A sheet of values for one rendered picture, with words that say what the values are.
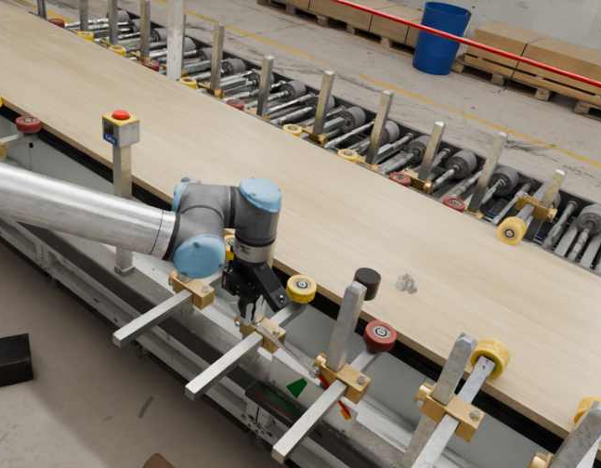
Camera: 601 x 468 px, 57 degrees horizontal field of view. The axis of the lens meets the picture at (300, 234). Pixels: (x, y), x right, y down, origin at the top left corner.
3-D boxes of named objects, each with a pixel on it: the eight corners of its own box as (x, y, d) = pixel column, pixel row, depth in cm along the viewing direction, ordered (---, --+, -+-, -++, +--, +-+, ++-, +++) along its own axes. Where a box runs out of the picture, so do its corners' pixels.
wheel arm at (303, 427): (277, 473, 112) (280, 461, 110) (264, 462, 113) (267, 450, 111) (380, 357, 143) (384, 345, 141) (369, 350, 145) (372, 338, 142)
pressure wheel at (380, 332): (376, 378, 141) (387, 346, 134) (350, 361, 144) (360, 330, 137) (391, 361, 146) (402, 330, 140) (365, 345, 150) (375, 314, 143)
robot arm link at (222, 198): (171, 201, 104) (237, 206, 106) (174, 172, 113) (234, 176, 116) (169, 242, 109) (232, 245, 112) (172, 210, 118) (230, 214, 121)
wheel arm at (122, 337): (121, 351, 136) (121, 339, 134) (111, 344, 137) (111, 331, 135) (238, 275, 167) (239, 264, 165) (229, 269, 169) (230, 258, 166)
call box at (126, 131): (119, 151, 144) (118, 123, 140) (102, 141, 147) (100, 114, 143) (140, 144, 149) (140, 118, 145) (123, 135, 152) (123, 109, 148)
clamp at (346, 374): (356, 405, 130) (360, 391, 127) (309, 374, 135) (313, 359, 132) (368, 391, 134) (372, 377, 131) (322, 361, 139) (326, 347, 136)
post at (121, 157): (124, 277, 171) (120, 146, 145) (112, 269, 173) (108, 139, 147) (135, 271, 174) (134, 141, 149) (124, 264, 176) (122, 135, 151)
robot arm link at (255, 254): (284, 236, 121) (255, 253, 114) (280, 253, 123) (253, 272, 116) (253, 218, 124) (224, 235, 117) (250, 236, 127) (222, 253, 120)
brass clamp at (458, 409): (467, 445, 113) (476, 430, 110) (410, 408, 119) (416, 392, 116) (477, 426, 118) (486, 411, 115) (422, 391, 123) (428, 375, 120)
